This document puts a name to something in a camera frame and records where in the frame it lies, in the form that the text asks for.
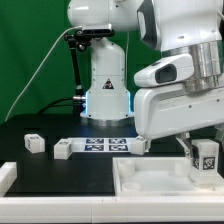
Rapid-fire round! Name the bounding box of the grey mounted camera bar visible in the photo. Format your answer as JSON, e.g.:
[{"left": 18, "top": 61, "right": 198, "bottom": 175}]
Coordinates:
[{"left": 82, "top": 24, "right": 114, "bottom": 37}]

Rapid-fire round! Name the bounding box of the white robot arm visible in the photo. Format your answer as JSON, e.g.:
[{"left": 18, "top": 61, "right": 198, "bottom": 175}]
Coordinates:
[{"left": 68, "top": 0, "right": 224, "bottom": 157}]

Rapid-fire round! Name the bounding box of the grey camera cable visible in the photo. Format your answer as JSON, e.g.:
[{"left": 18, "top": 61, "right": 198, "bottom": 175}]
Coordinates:
[{"left": 3, "top": 25, "right": 83, "bottom": 123}]

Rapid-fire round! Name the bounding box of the white U-shaped obstacle fence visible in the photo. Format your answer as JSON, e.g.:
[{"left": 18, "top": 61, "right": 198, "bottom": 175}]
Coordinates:
[{"left": 0, "top": 162, "right": 224, "bottom": 223}]

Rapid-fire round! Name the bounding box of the sheet of fiducial tags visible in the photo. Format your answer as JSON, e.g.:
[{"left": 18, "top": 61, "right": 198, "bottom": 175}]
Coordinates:
[{"left": 71, "top": 138, "right": 133, "bottom": 153}]

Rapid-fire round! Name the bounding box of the white square table top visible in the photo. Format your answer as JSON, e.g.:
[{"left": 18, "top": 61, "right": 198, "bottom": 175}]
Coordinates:
[{"left": 113, "top": 157, "right": 224, "bottom": 197}]

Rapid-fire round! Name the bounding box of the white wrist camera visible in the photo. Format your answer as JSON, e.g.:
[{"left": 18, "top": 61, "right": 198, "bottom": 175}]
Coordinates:
[{"left": 134, "top": 54, "right": 194, "bottom": 88}]

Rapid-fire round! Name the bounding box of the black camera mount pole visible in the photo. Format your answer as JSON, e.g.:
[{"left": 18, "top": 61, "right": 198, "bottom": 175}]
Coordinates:
[{"left": 64, "top": 33, "right": 85, "bottom": 116}]

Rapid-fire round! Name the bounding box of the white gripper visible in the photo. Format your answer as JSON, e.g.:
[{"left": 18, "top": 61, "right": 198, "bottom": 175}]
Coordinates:
[{"left": 134, "top": 84, "right": 224, "bottom": 159}]

